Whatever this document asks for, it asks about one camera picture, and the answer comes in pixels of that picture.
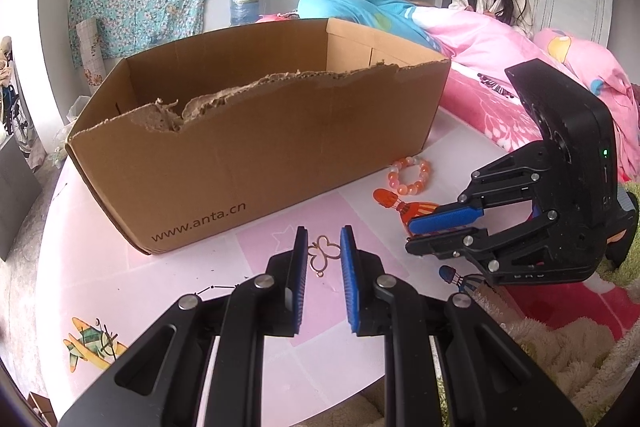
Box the rolled white paper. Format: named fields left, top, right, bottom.
left=75, top=18, right=107, bottom=95

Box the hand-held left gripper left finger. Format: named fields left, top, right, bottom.
left=57, top=226, right=308, bottom=427

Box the blue water jug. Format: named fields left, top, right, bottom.
left=229, top=0, right=263, bottom=26

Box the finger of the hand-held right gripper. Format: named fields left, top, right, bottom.
left=407, top=142, right=548, bottom=235
left=405, top=208, right=558, bottom=276

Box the small brown box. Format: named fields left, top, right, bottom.
left=27, top=391, right=60, bottom=427

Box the metal clothes rack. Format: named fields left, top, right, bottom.
left=0, top=36, right=31, bottom=148

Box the torn brown cardboard box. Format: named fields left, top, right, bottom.
left=65, top=18, right=452, bottom=255

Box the grey cabinet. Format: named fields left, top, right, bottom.
left=0, top=136, right=43, bottom=262

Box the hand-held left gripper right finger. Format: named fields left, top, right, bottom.
left=340, top=224, right=586, bottom=427

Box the blue printed quilt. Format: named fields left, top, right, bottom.
left=297, top=0, right=453, bottom=58

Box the orange white bead bracelet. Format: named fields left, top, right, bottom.
left=372, top=155, right=432, bottom=210

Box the person's red clothing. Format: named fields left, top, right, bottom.
left=505, top=279, right=631, bottom=343

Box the white plastic bag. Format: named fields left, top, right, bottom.
left=47, top=94, right=93, bottom=170

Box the pink printed blanket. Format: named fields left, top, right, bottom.
left=255, top=4, right=640, bottom=180

